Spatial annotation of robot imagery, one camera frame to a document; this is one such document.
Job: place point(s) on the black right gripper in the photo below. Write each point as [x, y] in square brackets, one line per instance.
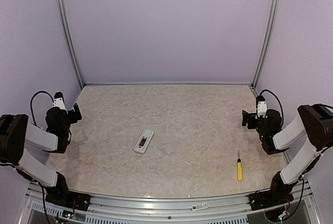
[245, 116]

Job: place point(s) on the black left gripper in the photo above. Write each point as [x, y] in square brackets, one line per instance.
[73, 118]

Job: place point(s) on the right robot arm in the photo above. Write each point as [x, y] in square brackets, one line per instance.
[313, 124]

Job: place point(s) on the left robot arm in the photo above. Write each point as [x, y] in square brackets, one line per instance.
[17, 132]

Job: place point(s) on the white remote control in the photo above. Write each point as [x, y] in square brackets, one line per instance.
[144, 141]

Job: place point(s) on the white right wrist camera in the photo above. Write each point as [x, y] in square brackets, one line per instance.
[261, 107]

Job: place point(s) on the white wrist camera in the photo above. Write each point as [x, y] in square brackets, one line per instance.
[58, 101]
[261, 107]

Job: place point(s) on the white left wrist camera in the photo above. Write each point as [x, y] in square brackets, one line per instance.
[58, 101]

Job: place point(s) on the yellow handled screwdriver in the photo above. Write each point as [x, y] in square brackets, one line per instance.
[239, 167]

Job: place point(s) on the aluminium front rail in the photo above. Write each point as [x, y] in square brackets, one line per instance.
[234, 208]

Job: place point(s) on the aluminium corner frame post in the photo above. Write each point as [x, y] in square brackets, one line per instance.
[69, 42]

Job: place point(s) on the right aluminium frame post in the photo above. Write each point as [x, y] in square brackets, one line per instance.
[266, 43]

